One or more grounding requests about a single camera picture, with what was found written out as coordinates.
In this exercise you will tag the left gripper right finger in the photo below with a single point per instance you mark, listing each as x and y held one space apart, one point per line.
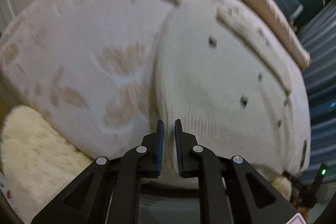
230 190

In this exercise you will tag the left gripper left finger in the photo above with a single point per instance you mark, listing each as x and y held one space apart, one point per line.
107 191

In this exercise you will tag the cream sweater with black hearts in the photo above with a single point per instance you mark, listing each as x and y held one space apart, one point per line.
210 63

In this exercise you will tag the cream fluffy rug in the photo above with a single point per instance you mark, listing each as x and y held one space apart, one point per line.
37 161

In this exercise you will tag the pink floral bed cover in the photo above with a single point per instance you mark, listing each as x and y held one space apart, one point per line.
32 50

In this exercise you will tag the teal curtain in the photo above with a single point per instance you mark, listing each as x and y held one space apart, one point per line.
318 38

